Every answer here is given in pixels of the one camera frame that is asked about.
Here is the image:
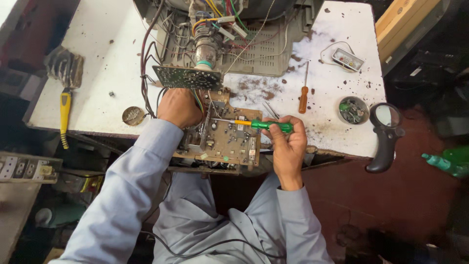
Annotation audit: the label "person's left hand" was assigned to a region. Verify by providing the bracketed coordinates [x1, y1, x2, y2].
[157, 88, 203, 129]

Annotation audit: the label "person's right hand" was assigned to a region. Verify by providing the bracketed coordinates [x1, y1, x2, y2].
[261, 115, 308, 178]

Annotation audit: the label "green handled screwdriver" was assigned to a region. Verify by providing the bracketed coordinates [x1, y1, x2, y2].
[211, 117, 294, 134]

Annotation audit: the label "brown main circuit board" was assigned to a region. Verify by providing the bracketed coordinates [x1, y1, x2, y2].
[172, 88, 264, 168]

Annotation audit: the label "dark neck circuit board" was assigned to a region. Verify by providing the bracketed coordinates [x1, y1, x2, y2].
[152, 65, 224, 91]

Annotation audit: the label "metal tweezers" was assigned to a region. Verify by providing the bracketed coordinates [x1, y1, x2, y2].
[262, 101, 280, 120]

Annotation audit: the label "round solder paste tin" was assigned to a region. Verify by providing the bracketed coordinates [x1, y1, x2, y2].
[122, 106, 146, 127]

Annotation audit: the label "picture tube neck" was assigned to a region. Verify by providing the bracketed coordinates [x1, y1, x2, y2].
[193, 22, 223, 71]

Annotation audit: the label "round tin of screws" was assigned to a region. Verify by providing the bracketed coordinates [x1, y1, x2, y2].
[338, 96, 371, 125]

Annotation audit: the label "grey television chassis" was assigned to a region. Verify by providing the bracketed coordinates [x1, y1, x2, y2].
[133, 0, 325, 77]

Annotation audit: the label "black magnifying glass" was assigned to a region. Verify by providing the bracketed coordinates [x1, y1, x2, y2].
[365, 103, 406, 174]

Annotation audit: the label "white connector socket box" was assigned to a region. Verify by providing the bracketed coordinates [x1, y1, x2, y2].
[331, 48, 365, 72]

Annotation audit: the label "green plastic bottle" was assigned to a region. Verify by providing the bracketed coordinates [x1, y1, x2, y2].
[421, 145, 469, 179]

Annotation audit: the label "grey power strip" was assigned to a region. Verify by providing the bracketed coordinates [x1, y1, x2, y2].
[0, 151, 64, 185]

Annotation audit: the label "wooden box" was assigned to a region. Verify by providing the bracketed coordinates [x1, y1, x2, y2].
[374, 0, 444, 65]

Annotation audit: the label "orange handled screwdriver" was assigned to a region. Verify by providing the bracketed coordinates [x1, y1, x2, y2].
[298, 61, 310, 114]

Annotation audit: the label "dark wire bundle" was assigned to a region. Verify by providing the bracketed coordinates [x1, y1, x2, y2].
[139, 0, 167, 119]

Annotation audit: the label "yellow handled soldering iron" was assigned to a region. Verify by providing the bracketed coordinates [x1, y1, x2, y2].
[60, 88, 72, 150]

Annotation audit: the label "black cable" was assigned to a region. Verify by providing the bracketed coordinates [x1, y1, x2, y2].
[139, 230, 286, 259]

